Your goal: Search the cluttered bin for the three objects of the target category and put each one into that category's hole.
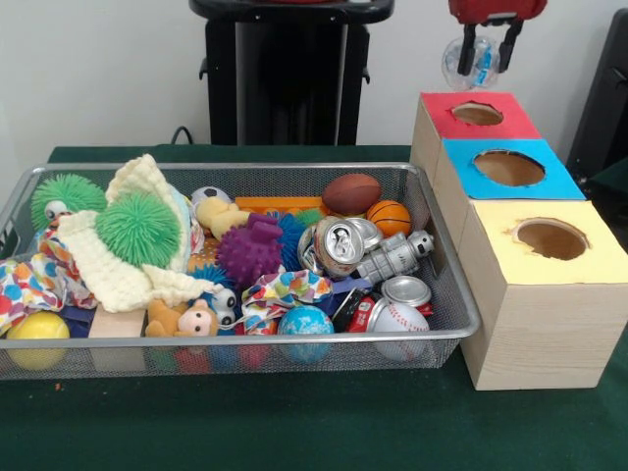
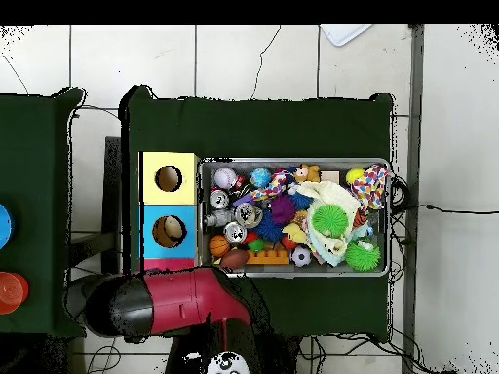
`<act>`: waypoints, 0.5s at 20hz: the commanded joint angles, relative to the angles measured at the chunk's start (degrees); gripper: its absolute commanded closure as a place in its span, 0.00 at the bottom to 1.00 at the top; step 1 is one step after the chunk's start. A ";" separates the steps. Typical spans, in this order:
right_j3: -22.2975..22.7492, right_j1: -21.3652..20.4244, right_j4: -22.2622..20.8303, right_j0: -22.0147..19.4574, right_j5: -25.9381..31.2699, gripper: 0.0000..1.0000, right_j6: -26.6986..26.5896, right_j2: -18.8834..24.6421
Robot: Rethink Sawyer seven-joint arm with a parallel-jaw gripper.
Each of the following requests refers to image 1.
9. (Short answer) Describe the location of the small green covered table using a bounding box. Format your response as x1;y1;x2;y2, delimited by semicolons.
586;156;628;202

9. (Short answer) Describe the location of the purple spiky ball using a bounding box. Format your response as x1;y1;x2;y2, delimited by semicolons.
215;213;285;290

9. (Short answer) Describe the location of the black white soccer ball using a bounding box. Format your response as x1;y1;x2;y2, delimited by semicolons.
190;185;233;206

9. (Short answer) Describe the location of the brown plush monkey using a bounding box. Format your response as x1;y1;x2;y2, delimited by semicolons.
145;298;221;339

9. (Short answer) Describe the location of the black floor stand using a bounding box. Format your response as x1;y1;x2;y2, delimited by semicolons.
566;8;628;171

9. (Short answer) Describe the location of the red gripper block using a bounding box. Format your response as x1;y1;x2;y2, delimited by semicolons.
447;0;549;76

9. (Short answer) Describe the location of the cream knitted cloth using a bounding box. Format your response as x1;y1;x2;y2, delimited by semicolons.
56;153;225;314

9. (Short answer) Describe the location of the orange toy basketball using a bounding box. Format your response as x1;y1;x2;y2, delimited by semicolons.
365;199;412;237

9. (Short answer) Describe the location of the brown toy football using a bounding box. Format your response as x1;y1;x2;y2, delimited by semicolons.
321;173;384;216

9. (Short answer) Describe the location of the dark green table cloth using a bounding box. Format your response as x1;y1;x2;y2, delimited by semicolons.
0;144;628;471

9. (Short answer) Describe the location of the wooden box with three holes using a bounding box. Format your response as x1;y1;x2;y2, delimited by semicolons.
409;90;628;393

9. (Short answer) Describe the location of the white baseball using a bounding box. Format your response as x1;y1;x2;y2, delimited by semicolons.
371;299;432;362

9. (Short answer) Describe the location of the clear plastic ball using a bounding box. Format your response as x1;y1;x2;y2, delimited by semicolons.
441;34;501;92

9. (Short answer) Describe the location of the silver mesh bin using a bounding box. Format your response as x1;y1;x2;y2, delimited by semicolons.
0;162;481;383

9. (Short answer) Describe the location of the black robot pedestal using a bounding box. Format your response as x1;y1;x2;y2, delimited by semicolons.
188;0;396;146

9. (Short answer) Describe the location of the green spiky rubber ball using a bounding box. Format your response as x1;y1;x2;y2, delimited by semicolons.
94;190;183;270

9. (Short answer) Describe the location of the silver robot toy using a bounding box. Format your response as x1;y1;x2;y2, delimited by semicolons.
355;230;436;286

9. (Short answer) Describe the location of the blue globe ball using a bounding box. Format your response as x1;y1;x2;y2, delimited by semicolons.
277;306;336;365

